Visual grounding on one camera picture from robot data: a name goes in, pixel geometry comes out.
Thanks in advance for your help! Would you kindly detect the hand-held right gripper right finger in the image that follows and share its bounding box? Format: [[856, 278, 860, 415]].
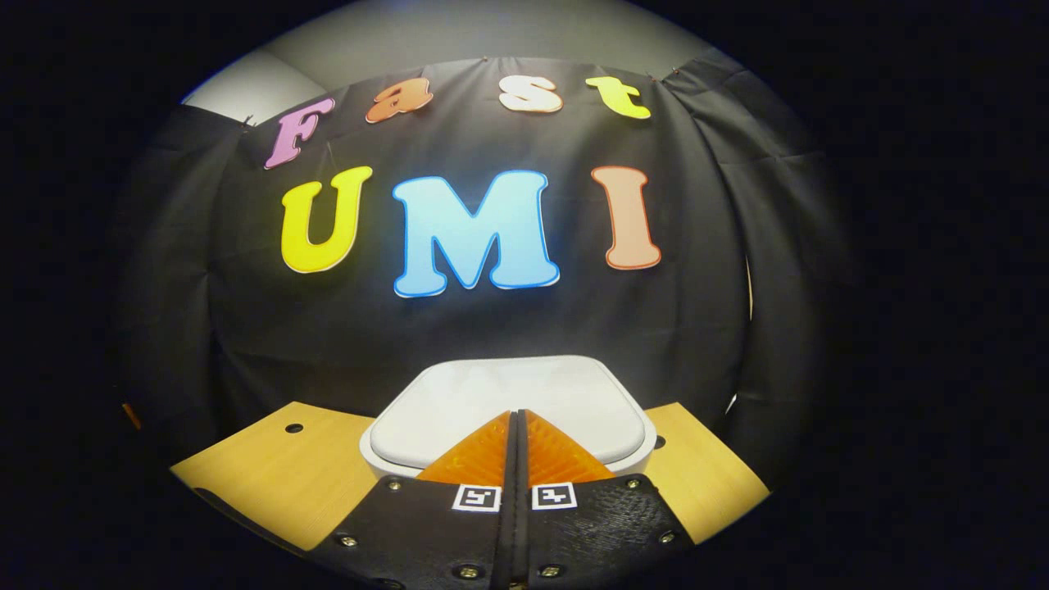
[[518, 408, 697, 590]]

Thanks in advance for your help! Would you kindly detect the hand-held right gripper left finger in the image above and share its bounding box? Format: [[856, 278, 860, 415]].
[[316, 410, 519, 590]]

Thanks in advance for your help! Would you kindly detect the white desktop garbage bin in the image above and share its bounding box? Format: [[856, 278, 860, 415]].
[[359, 355, 658, 484]]

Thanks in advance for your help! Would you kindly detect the wooden desktop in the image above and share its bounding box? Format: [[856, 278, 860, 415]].
[[170, 400, 771, 551]]

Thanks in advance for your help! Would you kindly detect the black backdrop cloth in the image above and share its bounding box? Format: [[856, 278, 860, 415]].
[[111, 49, 853, 492]]

